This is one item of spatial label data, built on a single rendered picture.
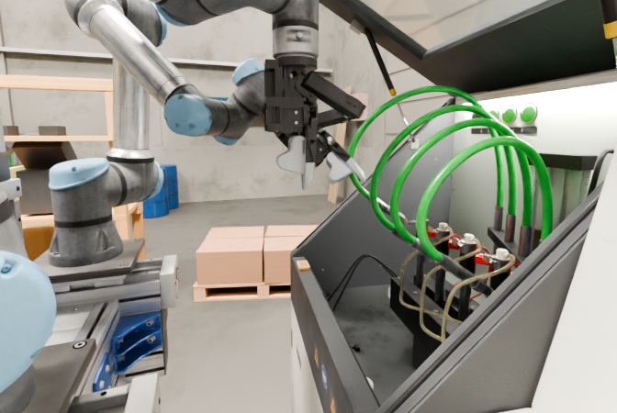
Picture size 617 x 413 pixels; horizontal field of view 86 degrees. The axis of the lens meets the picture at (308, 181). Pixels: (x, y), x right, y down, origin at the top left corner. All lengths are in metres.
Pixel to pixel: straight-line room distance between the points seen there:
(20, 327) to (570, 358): 0.55
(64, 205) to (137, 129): 0.24
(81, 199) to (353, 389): 0.68
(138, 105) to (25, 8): 6.68
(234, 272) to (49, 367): 2.31
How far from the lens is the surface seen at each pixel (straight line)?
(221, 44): 7.12
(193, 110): 0.63
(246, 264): 2.78
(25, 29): 7.54
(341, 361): 0.64
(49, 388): 0.54
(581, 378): 0.54
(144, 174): 0.98
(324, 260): 1.09
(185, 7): 0.59
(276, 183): 7.13
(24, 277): 0.30
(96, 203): 0.90
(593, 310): 0.53
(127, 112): 0.97
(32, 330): 0.32
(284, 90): 0.55
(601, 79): 0.83
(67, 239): 0.92
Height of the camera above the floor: 1.33
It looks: 8 degrees down
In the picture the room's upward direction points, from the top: straight up
